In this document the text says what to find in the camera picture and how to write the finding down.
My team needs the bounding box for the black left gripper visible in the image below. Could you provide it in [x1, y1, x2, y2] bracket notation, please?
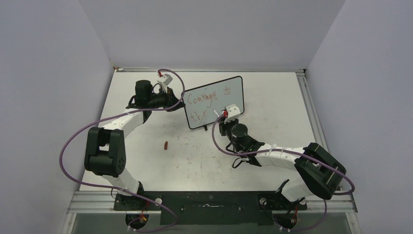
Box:
[147, 87, 185, 112]

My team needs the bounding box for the black framed whiteboard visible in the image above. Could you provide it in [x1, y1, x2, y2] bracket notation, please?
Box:
[183, 76, 245, 130]

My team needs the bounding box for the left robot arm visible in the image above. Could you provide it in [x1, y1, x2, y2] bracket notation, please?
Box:
[84, 78, 184, 210]

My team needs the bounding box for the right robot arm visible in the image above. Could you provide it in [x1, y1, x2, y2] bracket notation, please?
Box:
[218, 118, 346, 209]

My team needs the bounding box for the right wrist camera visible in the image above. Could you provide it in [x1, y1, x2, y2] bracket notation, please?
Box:
[223, 104, 241, 123]

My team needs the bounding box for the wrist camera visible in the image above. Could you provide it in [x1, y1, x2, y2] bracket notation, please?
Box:
[157, 74, 173, 89]
[223, 104, 241, 123]

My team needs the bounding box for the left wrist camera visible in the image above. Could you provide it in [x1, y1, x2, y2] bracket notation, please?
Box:
[157, 74, 173, 89]

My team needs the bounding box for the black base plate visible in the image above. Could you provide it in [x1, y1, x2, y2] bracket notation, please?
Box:
[113, 191, 308, 226]

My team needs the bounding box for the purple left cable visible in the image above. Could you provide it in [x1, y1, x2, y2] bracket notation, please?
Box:
[59, 68, 186, 233]

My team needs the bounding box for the aluminium frame rail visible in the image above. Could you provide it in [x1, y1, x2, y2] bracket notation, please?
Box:
[78, 69, 351, 233]

